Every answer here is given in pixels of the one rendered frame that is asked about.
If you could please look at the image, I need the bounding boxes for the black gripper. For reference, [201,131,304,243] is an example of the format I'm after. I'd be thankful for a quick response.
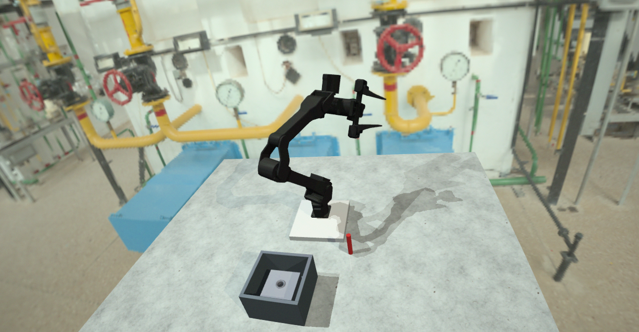
[334,79,386,139]

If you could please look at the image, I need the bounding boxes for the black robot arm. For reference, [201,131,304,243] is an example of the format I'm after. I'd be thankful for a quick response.
[258,74,341,218]

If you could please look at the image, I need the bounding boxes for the red peg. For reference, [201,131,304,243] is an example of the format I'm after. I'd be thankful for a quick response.
[346,234,353,255]

